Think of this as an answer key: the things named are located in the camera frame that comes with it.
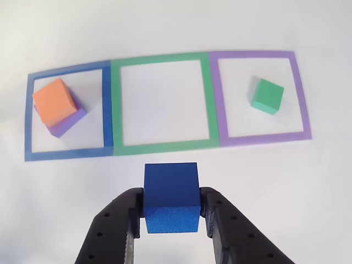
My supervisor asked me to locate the small blue cube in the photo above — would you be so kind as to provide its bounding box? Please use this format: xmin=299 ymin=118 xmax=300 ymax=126
xmin=143 ymin=162 xmax=201 ymax=234

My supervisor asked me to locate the purple square block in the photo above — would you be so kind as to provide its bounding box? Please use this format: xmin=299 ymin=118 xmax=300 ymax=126
xmin=33 ymin=87 xmax=88 ymax=139

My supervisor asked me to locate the orange square block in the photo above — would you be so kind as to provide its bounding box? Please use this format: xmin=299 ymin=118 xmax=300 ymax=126
xmin=32 ymin=78 xmax=78 ymax=128

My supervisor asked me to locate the green cube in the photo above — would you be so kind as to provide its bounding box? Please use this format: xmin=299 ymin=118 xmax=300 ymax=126
xmin=250 ymin=79 xmax=285 ymax=116

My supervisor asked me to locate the green square frame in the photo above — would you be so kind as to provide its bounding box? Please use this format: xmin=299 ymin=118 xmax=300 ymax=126
xmin=110 ymin=52 xmax=221 ymax=157

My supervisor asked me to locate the purple square frame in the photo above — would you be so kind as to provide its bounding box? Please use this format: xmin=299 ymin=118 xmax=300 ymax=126
xmin=208 ymin=50 xmax=312 ymax=148

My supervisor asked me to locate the blue square frame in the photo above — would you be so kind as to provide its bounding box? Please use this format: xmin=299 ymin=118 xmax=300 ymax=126
xmin=24 ymin=60 xmax=115 ymax=162

